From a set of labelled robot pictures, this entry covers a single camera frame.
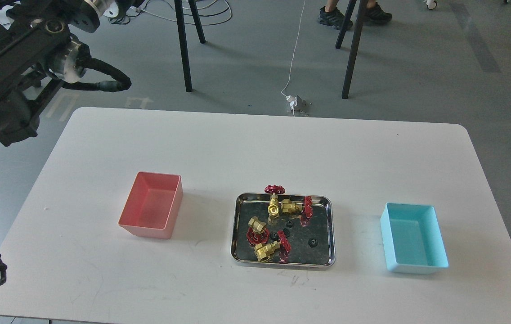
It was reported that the brass valve front red handwheel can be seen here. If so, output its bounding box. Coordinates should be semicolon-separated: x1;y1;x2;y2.
254;238;292;263

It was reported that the white cable on floor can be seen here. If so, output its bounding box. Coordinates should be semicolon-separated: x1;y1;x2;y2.
281;0;307;98

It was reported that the brass valve side red handwheel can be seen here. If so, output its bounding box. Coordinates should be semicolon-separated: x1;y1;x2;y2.
280;196;314;219

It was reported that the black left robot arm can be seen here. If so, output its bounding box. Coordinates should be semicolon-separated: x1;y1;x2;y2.
0;0;140;146

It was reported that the black shoe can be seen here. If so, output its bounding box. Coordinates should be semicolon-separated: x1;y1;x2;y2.
317;6;353;30
364;2;393;25

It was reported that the brass valve upright red handwheel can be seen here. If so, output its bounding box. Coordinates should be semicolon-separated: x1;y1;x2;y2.
264;184;286;223

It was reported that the black stand leg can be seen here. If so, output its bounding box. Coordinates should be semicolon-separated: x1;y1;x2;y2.
188;0;206;44
174;0;193;92
341;0;368;99
334;0;357;49

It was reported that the pink plastic box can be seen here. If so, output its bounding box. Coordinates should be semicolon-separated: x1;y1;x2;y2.
118;171;183;239

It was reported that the stainless steel tray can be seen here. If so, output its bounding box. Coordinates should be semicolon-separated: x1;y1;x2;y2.
231;193;336;267

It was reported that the bundle of floor cables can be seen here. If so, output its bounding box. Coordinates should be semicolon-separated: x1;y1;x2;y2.
109;0;233;27

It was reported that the blue plastic box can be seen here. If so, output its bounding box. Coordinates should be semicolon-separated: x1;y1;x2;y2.
380;202;449;275

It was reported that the white power adapter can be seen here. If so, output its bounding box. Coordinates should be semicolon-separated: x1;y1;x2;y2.
286;95;309;117

